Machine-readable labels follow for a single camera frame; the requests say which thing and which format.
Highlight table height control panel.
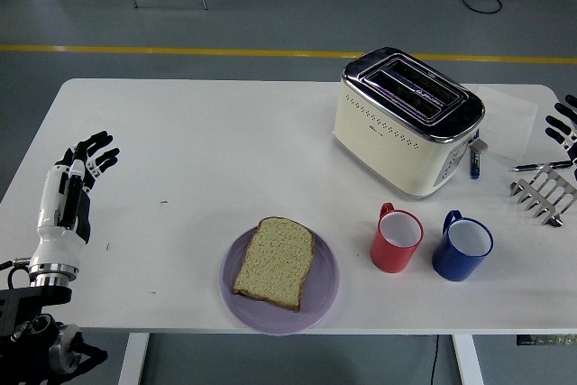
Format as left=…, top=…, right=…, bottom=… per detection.
left=516, top=334, right=577, bottom=346

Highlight blue mug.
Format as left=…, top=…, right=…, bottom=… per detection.
left=431, top=209, right=494, bottom=282

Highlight metal toast rack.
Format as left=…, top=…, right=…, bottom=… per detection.
left=508, top=164, right=577, bottom=227

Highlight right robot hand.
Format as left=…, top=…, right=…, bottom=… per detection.
left=544, top=95, right=577, bottom=170

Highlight black cable under table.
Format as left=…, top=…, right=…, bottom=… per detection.
left=427, top=334, right=441, bottom=385

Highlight cream and chrome toaster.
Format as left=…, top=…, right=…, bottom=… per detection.
left=332, top=46, right=489, bottom=201

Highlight red mug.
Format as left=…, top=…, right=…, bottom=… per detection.
left=370, top=202, right=425, bottom=274

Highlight bread slice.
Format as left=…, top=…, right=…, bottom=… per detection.
left=232, top=216, right=316, bottom=313

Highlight purple plate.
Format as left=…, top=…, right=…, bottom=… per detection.
left=219, top=222, right=341, bottom=335

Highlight white table leg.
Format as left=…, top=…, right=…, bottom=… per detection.
left=116, top=333, right=150, bottom=385
left=452, top=334, right=486, bottom=385

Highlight black pen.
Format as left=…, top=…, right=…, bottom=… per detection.
left=507, top=160, right=573, bottom=173

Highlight white paper sheet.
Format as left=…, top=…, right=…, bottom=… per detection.
left=472, top=84, right=540, bottom=161

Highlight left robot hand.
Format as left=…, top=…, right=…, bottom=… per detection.
left=30, top=131, right=121, bottom=270

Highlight blue marker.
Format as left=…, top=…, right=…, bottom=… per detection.
left=467, top=141, right=481, bottom=180

